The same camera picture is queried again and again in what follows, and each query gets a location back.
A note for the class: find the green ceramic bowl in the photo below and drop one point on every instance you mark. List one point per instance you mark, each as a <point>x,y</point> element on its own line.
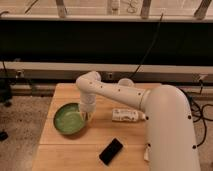
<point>68,120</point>

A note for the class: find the white wall outlet box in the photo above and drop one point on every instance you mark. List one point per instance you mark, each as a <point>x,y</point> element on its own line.
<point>110,76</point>

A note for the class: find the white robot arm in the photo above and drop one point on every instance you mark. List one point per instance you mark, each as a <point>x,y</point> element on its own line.
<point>170,130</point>

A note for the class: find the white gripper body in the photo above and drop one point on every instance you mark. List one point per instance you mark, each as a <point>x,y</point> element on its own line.
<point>87,102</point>

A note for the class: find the white paper cup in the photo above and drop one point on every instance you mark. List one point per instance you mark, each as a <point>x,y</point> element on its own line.
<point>126,82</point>

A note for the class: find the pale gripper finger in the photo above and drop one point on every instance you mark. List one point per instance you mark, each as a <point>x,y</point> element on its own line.
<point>87,116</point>

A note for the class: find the black smartphone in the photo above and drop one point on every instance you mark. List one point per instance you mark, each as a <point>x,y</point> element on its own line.
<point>110,151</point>

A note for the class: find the black chair base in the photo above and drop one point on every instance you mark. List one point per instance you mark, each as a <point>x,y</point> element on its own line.
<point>5,97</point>

